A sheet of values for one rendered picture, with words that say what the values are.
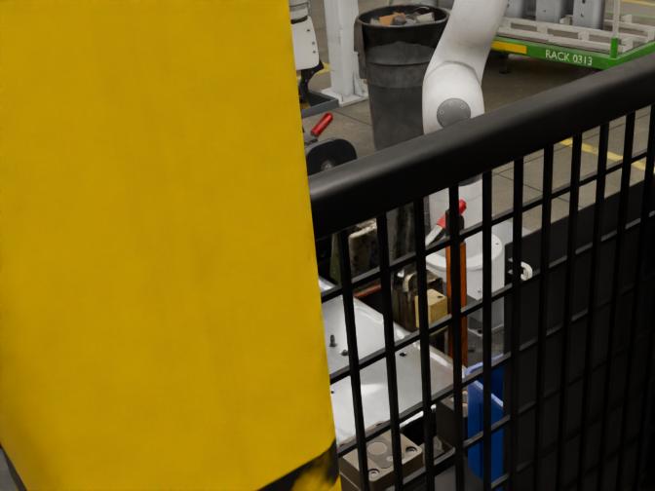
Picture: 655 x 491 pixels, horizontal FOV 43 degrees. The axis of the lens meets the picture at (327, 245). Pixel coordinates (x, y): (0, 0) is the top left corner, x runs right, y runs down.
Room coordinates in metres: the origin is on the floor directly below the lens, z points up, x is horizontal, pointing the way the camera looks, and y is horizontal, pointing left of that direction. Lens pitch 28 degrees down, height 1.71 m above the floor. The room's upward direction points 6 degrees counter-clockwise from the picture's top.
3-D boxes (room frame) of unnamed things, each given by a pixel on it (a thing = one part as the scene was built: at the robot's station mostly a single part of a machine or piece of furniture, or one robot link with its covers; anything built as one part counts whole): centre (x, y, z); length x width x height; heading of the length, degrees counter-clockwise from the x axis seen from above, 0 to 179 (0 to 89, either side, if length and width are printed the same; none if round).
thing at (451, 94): (1.62, -0.28, 1.10); 0.19 x 0.12 x 0.24; 171
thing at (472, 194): (1.65, -0.29, 0.89); 0.19 x 0.19 x 0.18
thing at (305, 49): (1.70, 0.03, 1.29); 0.10 x 0.07 x 0.11; 98
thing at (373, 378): (1.44, 0.28, 1.00); 1.38 x 0.22 x 0.02; 33
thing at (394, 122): (4.36, -0.50, 0.36); 0.54 x 0.50 x 0.73; 122
